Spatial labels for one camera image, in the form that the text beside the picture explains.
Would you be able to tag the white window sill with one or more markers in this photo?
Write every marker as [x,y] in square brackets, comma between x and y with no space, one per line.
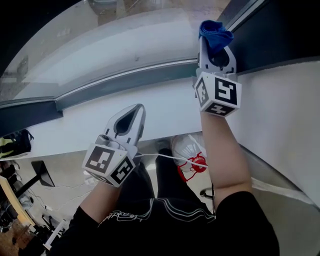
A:
[162,112]

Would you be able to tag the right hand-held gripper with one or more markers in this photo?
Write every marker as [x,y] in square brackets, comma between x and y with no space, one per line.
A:
[220,95]

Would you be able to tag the person's black trousers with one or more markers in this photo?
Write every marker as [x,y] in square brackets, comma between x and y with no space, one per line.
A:
[170,182]

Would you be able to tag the clear window glass pane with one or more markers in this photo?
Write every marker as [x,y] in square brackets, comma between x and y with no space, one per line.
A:
[112,45]

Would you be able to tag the green and black backpack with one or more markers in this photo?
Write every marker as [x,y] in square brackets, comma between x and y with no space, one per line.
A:
[17,145]

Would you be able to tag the person's right forearm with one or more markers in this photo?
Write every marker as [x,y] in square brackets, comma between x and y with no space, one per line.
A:
[225,155]

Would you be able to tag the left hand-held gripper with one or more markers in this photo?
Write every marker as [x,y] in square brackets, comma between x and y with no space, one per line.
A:
[107,162]

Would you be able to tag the blue cloth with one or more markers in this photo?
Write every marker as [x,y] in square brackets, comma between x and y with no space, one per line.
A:
[215,35]

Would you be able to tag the person's left grey shoe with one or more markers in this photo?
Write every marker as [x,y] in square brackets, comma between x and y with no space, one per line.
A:
[162,144]

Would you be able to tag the person's left forearm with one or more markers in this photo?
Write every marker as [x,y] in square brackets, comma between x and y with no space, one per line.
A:
[100,202]

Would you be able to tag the person's black printed t-shirt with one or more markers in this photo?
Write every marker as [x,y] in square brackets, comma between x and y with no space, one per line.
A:
[175,235]

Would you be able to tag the dark window frame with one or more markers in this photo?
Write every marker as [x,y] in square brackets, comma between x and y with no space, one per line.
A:
[275,37]

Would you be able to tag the black monitor stand base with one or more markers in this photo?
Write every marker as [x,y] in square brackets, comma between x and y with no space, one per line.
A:
[45,175]

